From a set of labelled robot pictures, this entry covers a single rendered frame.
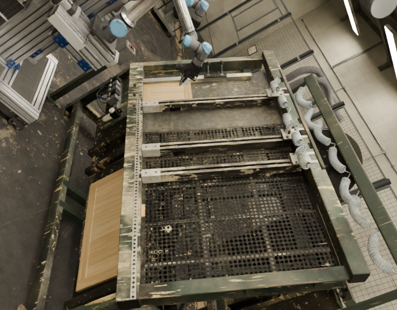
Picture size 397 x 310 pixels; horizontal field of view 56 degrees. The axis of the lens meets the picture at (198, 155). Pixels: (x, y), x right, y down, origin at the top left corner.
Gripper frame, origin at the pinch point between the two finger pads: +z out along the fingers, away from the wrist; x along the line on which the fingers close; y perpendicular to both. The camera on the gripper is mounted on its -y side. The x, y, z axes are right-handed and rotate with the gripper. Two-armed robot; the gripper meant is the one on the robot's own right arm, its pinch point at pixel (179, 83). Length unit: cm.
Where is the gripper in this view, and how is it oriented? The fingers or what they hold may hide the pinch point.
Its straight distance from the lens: 271.1
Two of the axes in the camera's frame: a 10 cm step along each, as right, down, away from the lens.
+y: 8.5, 3.1, 4.2
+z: -5.1, 6.4, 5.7
